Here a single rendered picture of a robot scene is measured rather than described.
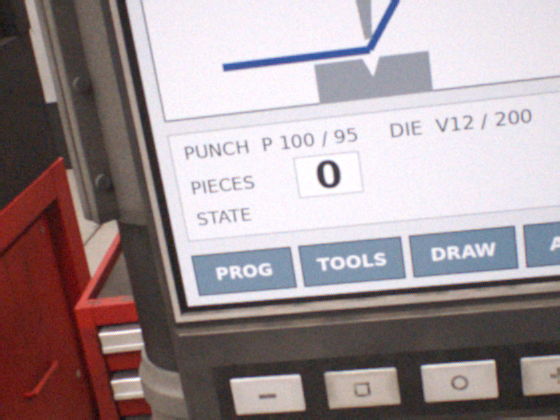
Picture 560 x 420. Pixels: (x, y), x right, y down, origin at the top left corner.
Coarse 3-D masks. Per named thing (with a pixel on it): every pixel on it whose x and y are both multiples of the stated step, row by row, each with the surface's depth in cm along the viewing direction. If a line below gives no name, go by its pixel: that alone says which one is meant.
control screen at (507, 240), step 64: (128, 0) 51; (192, 0) 51; (256, 0) 50; (320, 0) 50; (384, 0) 50; (448, 0) 49; (512, 0) 49; (192, 64) 52; (256, 64) 51; (320, 64) 51; (384, 64) 51; (448, 64) 50; (512, 64) 50; (192, 128) 53; (256, 128) 53; (320, 128) 52; (384, 128) 52; (448, 128) 51; (512, 128) 51; (192, 192) 54; (256, 192) 54; (384, 192) 53; (448, 192) 53; (512, 192) 52; (192, 256) 56; (256, 256) 55; (320, 256) 55; (384, 256) 54; (448, 256) 54; (512, 256) 53
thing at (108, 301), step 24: (120, 240) 161; (120, 264) 156; (96, 288) 147; (120, 288) 148; (96, 312) 140; (120, 312) 140; (96, 336) 140; (120, 336) 139; (96, 360) 142; (120, 360) 143; (96, 384) 144; (120, 384) 142; (120, 408) 146; (144, 408) 145
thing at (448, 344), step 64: (128, 64) 52; (128, 128) 54; (192, 320) 57; (256, 320) 56; (320, 320) 56; (384, 320) 55; (448, 320) 55; (512, 320) 54; (192, 384) 58; (256, 384) 57; (320, 384) 57; (384, 384) 56; (448, 384) 56; (512, 384) 56
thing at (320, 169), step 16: (304, 160) 53; (320, 160) 53; (336, 160) 53; (352, 160) 53; (304, 176) 53; (320, 176) 53; (336, 176) 53; (352, 176) 53; (304, 192) 54; (320, 192) 53; (336, 192) 53; (352, 192) 53
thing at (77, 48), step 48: (48, 0) 63; (96, 0) 63; (48, 48) 65; (96, 48) 64; (96, 96) 66; (96, 144) 66; (96, 192) 67; (144, 240) 69; (144, 288) 71; (144, 336) 74; (144, 384) 75
